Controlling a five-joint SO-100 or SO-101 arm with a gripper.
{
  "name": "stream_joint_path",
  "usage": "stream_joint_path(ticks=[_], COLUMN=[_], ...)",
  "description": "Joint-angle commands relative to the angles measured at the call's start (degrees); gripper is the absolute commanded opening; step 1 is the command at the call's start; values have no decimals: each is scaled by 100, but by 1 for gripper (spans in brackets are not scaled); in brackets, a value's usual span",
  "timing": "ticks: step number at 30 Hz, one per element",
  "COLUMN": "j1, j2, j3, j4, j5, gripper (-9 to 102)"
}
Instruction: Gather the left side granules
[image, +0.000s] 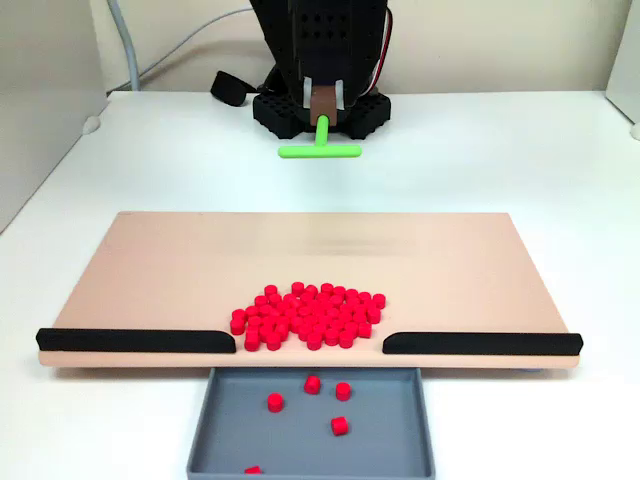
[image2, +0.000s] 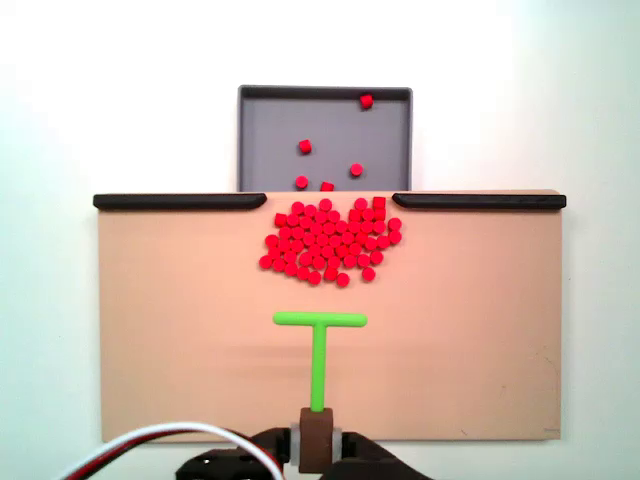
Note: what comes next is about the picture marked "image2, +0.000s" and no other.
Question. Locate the green T-shaped pusher tool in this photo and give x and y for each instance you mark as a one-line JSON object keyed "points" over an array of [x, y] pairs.
{"points": [[317, 365]]}

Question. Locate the pile of red granules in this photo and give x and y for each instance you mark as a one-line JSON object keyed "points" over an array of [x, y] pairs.
{"points": [[325, 240]]}

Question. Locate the red cylindrical granule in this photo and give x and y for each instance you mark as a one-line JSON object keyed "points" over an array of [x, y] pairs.
{"points": [[327, 187], [305, 146], [366, 101], [301, 182], [280, 219], [356, 169]]}

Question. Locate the beige rectangular board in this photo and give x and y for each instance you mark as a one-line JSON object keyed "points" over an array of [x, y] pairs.
{"points": [[425, 325]]}

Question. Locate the grey shallow tray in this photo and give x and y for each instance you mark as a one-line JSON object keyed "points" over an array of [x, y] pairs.
{"points": [[280, 125]]}

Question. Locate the black edge rail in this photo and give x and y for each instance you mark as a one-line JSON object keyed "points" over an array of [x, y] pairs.
{"points": [[480, 201], [175, 201]]}

